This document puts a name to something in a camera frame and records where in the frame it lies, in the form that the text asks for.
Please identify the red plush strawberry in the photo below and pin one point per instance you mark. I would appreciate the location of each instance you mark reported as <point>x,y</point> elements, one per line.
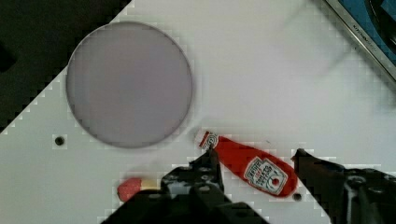
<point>128,188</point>

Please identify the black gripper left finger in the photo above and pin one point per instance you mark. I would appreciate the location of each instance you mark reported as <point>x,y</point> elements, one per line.
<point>203,171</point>

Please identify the grey round plate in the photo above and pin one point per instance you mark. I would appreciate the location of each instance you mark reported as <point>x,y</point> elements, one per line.
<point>129,85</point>

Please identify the red plush ketchup bottle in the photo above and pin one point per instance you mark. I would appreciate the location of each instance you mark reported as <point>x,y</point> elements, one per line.
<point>261,170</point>

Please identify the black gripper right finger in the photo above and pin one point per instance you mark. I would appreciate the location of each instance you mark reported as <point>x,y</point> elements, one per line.
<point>348,196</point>

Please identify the silver toaster oven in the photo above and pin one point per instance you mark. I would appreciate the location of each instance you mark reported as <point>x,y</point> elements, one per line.
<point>372,23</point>

